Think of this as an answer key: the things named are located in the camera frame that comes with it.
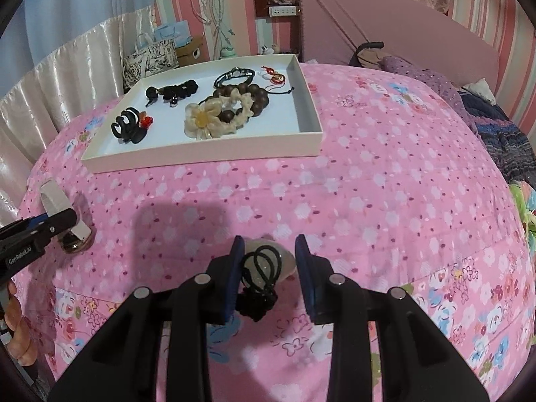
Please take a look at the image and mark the pale blue paper bag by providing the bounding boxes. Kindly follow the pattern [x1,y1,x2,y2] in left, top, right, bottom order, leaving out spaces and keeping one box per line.
[154,20,190,49]

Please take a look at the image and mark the floral print tote bag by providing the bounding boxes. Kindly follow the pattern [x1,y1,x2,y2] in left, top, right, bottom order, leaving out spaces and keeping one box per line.
[122,33,180,93]

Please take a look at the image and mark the white satin curtain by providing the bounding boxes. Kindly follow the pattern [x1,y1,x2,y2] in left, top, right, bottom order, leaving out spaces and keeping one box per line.
[0,6,156,218]

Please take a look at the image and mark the black hair claw clip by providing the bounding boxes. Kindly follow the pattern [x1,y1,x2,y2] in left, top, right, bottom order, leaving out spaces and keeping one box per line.
[110,108,148,145]

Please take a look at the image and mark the black strap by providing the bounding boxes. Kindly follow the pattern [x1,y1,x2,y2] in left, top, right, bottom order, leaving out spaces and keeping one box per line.
[348,41,385,66]

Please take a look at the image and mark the pink padded headboard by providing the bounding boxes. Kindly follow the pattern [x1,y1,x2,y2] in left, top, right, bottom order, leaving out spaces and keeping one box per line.
[297,0,501,105]

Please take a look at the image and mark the brown wooden bead bracelet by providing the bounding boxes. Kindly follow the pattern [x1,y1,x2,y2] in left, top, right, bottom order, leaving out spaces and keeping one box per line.
[205,83,275,125]

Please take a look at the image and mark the white hanging charging cables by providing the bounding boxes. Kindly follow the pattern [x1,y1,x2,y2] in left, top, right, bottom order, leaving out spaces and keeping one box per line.
[190,0,236,57]

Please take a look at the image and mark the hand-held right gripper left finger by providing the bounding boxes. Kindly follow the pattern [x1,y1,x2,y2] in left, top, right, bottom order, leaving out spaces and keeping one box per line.
[48,235,246,402]

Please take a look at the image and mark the purple dotted pillow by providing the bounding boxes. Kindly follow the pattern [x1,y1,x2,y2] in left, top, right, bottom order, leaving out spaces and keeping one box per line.
[381,55,478,135]

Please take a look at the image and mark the green floral cloth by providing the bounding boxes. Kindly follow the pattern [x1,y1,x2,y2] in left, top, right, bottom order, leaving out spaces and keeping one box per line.
[508,180,536,254]

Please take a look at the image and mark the pink floral bedsheet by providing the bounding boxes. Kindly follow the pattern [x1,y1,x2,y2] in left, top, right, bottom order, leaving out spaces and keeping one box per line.
[17,61,532,402]

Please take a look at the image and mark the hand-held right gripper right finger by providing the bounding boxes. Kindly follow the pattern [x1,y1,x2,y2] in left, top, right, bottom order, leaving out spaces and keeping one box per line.
[294,234,488,402]

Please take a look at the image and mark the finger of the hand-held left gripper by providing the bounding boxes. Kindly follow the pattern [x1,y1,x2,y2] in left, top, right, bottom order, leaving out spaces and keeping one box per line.
[24,208,80,237]

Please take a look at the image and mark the red cord charm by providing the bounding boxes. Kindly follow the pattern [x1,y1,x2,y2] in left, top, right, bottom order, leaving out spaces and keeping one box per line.
[260,65,294,93]

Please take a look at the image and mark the white strap wristwatch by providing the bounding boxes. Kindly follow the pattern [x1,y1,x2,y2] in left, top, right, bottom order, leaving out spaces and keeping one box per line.
[39,178,93,255]

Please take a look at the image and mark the cream flower hair tie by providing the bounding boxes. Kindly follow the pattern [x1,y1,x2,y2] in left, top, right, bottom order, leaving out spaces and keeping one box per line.
[184,85,257,141]

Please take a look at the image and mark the white pillow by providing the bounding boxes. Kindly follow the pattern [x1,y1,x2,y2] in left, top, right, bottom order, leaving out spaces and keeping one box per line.
[461,77,497,105]

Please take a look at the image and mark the brown cardboard box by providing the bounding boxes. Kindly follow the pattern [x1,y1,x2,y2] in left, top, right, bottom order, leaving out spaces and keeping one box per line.
[175,36,207,67]

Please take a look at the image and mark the pale blue sheer curtain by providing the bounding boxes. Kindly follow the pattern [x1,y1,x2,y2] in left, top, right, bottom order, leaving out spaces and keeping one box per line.
[23,0,156,76]

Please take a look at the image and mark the white stone pendant black cord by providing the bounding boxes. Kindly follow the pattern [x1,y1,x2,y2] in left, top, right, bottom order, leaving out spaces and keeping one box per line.
[234,237,298,323]

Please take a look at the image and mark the dark blue knitted blanket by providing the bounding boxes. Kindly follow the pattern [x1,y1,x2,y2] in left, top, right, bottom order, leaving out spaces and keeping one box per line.
[458,90,536,185]

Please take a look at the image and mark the beige garment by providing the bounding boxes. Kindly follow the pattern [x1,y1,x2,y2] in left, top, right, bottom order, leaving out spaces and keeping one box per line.
[358,46,388,70]

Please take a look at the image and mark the black hair tie with beads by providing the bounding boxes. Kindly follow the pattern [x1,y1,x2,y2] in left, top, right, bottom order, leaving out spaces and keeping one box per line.
[145,79,200,108]

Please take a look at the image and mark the person's left hand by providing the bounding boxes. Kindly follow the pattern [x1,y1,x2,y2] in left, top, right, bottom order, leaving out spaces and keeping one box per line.
[0,280,35,363]

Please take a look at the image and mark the dark green cord bracelet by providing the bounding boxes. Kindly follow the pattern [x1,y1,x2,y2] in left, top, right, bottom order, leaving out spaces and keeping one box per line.
[213,67,256,89]

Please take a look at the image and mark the white shallow box tray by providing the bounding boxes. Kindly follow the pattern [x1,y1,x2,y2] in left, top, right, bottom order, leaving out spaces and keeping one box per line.
[80,52,324,174]

